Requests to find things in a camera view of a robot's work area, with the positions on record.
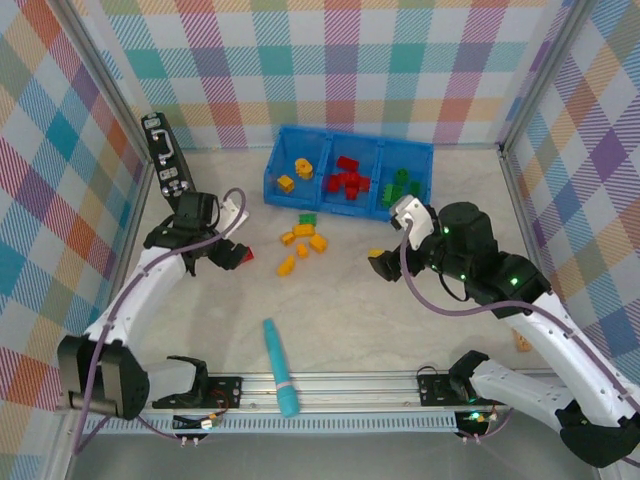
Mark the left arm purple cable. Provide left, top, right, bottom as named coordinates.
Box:
left=72, top=187, right=249, bottom=456

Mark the aluminium frame post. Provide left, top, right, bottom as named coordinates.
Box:
left=58, top=0, right=154, bottom=166
left=497, top=0, right=599, bottom=151

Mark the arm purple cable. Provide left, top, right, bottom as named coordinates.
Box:
left=398, top=217, right=640, bottom=446
left=72, top=187, right=249, bottom=456

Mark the black panel with handle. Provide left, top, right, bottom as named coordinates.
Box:
left=140, top=112, right=195, bottom=201

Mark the slotted grey cable duct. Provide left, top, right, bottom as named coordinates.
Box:
left=79, top=413, right=464, bottom=435

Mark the teal marker pen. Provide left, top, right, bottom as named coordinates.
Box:
left=262, top=317, right=301, bottom=419

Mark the blue three-compartment bin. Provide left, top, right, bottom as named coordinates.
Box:
left=261, top=124, right=435, bottom=222

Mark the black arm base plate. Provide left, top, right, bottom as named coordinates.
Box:
left=417, top=372, right=510, bottom=407
left=152, top=374, right=244, bottom=409

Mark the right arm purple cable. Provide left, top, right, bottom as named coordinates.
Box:
left=398, top=217, right=640, bottom=446

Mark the aluminium side rail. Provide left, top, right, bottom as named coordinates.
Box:
left=497, top=142, right=559, bottom=296
left=74, top=159, right=154, bottom=341

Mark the long aluminium mounting rail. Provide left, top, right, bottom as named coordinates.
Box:
left=52, top=370, right=604, bottom=414

